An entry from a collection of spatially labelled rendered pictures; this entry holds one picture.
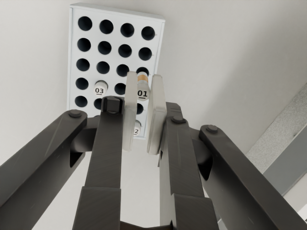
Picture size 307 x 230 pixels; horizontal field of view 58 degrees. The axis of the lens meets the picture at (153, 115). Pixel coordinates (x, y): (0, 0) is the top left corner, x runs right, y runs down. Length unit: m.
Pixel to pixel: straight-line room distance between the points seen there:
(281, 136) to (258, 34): 1.06
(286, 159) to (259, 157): 1.10
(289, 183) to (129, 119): 0.16
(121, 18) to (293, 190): 0.21
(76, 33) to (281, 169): 0.22
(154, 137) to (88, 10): 0.15
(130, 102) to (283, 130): 1.21
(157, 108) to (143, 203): 0.26
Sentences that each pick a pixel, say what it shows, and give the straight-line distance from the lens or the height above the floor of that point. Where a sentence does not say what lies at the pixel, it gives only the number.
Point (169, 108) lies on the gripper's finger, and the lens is 0.18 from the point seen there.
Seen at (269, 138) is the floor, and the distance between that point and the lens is 1.34.
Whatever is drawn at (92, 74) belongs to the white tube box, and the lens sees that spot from 0.28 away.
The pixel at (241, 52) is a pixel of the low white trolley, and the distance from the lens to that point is 0.32.
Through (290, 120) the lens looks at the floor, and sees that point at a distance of 1.34.
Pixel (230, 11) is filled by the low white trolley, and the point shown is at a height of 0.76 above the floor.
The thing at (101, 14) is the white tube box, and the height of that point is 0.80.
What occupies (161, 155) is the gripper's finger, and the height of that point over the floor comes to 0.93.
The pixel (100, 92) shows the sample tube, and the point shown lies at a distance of 0.27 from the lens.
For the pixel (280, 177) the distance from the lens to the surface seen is 0.28.
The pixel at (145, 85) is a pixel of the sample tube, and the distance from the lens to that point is 0.22.
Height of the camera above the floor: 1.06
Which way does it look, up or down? 65 degrees down
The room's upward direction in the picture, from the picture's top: 175 degrees clockwise
